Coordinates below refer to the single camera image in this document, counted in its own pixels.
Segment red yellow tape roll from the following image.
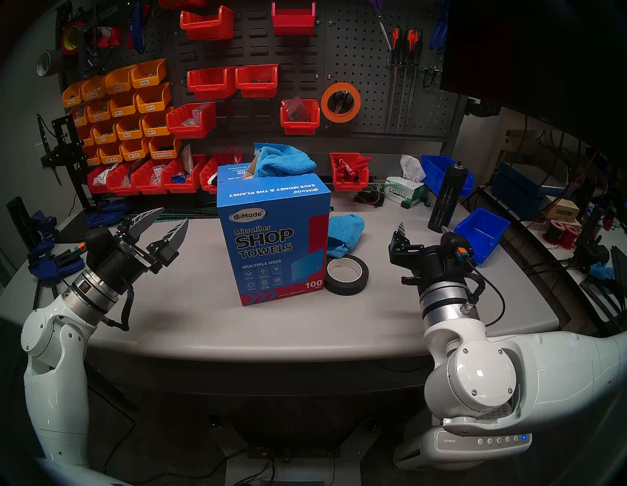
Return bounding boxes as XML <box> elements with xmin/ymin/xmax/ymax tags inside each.
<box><xmin>60</xmin><ymin>21</ymin><xmax>88</xmax><ymax>55</ymax></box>

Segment blue shop towels box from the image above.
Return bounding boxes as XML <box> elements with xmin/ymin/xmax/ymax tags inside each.
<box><xmin>216</xmin><ymin>163</ymin><xmax>332</xmax><ymax>307</ymax></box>

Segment blue microfiber shop towel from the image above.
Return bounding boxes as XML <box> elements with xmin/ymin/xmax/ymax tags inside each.
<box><xmin>326</xmin><ymin>213</ymin><xmax>365</xmax><ymax>259</ymax></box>
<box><xmin>253</xmin><ymin>142</ymin><xmax>317</xmax><ymax>178</ymax></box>

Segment dark blue storage bin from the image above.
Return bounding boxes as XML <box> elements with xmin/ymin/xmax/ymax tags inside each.
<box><xmin>491</xmin><ymin>164</ymin><xmax>547</xmax><ymax>221</ymax></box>

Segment orange tape roll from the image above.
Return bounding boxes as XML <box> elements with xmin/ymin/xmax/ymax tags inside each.
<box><xmin>321</xmin><ymin>82</ymin><xmax>362</xmax><ymax>123</ymax></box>

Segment red plastic parts bin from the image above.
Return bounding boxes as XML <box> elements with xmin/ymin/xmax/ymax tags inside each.
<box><xmin>200</xmin><ymin>153</ymin><xmax>244</xmax><ymax>194</ymax></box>
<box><xmin>87</xmin><ymin>164</ymin><xmax>112</xmax><ymax>195</ymax></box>
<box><xmin>105</xmin><ymin>162</ymin><xmax>143</xmax><ymax>196</ymax></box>
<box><xmin>130</xmin><ymin>159</ymin><xmax>172</xmax><ymax>195</ymax></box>
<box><xmin>162</xmin><ymin>154</ymin><xmax>207</xmax><ymax>193</ymax></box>

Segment blue hanging clamp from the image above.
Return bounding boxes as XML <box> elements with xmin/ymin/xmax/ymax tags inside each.
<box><xmin>128</xmin><ymin>0</ymin><xmax>147</xmax><ymax>54</ymax></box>

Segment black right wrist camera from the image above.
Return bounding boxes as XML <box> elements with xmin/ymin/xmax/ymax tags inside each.
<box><xmin>438</xmin><ymin>232</ymin><xmax>475</xmax><ymax>268</ymax></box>

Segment black metal stand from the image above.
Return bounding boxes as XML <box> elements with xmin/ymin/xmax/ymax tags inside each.
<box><xmin>40</xmin><ymin>115</ymin><xmax>94</xmax><ymax>212</ymax></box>

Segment black tape roll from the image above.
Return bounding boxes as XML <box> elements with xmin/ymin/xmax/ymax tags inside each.
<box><xmin>324</xmin><ymin>254</ymin><xmax>370</xmax><ymax>296</ymax></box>

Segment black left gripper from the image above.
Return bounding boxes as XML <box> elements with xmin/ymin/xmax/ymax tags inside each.
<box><xmin>97</xmin><ymin>207</ymin><xmax>190</xmax><ymax>295</ymax></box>

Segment orange black handle screwdriver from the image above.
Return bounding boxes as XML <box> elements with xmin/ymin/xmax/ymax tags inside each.
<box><xmin>385</xmin><ymin>27</ymin><xmax>402</xmax><ymax>134</ymax></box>
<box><xmin>399</xmin><ymin>28</ymin><xmax>419</xmax><ymax>134</ymax></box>

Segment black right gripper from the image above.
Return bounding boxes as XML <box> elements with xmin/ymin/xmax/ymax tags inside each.
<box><xmin>389</xmin><ymin>221</ymin><xmax>472</xmax><ymax>295</ymax></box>

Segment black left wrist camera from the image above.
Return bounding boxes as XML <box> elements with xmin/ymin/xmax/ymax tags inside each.
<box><xmin>73</xmin><ymin>226</ymin><xmax>117</xmax><ymax>261</ymax></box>

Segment cardboard box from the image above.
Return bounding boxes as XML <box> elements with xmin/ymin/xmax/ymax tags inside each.
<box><xmin>541</xmin><ymin>196</ymin><xmax>580</xmax><ymax>222</ymax></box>

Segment Kimtech tissue box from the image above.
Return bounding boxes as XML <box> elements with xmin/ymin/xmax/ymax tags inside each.
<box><xmin>384</xmin><ymin>154</ymin><xmax>432</xmax><ymax>209</ymax></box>

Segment white air purifier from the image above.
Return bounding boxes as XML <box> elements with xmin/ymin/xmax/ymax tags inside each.
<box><xmin>393</xmin><ymin>409</ymin><xmax>533</xmax><ymax>471</ymax></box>

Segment black pegboard panel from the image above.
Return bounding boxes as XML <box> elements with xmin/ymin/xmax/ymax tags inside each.
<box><xmin>56</xmin><ymin>0</ymin><xmax>461</xmax><ymax>143</ymax></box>

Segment red wire spool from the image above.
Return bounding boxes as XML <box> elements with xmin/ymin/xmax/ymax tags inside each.
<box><xmin>557</xmin><ymin>220</ymin><xmax>581</xmax><ymax>250</ymax></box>

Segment grey duct tape roll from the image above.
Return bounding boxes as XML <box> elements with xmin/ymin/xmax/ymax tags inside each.
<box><xmin>37</xmin><ymin>49</ymin><xmax>60</xmax><ymax>76</ymax></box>

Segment bright blue plastic bin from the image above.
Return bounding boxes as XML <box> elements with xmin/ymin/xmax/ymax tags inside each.
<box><xmin>453</xmin><ymin>207</ymin><xmax>511</xmax><ymax>267</ymax></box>

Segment blue handled pliers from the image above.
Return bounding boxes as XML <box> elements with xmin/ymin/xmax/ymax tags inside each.
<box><xmin>430</xmin><ymin>5</ymin><xmax>450</xmax><ymax>55</ymax></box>

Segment black cylinder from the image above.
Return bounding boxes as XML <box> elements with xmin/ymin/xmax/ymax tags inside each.
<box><xmin>6</xmin><ymin>196</ymin><xmax>30</xmax><ymax>248</ymax></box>

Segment blue black bar clamp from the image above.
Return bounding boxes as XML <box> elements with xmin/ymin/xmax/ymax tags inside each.
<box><xmin>29</xmin><ymin>210</ymin><xmax>58</xmax><ymax>245</ymax></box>
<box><xmin>27</xmin><ymin>243</ymin><xmax>86</xmax><ymax>312</ymax></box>

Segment black cylindrical bottle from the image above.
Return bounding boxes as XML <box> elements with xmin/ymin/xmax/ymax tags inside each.
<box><xmin>428</xmin><ymin>162</ymin><xmax>469</xmax><ymax>234</ymax></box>

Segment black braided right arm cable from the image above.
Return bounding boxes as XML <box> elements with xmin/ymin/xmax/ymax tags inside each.
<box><xmin>459</xmin><ymin>260</ymin><xmax>506</xmax><ymax>328</ymax></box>

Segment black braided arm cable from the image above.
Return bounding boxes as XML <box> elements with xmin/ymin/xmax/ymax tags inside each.
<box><xmin>100</xmin><ymin>284</ymin><xmax>136</xmax><ymax>332</ymax></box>
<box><xmin>459</xmin><ymin>260</ymin><xmax>506</xmax><ymax>328</ymax></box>

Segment red bin with red markers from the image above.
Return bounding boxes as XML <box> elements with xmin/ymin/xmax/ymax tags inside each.
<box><xmin>329</xmin><ymin>152</ymin><xmax>372</xmax><ymax>192</ymax></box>

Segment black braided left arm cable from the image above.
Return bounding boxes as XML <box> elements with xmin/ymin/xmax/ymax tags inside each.
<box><xmin>100</xmin><ymin>284</ymin><xmax>136</xmax><ymax>332</ymax></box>

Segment green cutting mat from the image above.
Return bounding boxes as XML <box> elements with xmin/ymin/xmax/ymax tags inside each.
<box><xmin>128</xmin><ymin>206</ymin><xmax>218</xmax><ymax>225</ymax></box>

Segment blue plastic storage bin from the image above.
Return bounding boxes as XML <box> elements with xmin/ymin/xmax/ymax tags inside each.
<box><xmin>421</xmin><ymin>154</ymin><xmax>476</xmax><ymax>197</ymax></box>

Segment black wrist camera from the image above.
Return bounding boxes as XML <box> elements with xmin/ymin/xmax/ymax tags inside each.
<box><xmin>438</xmin><ymin>232</ymin><xmax>475</xmax><ymax>268</ymax></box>
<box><xmin>73</xmin><ymin>226</ymin><xmax>117</xmax><ymax>261</ymax></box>

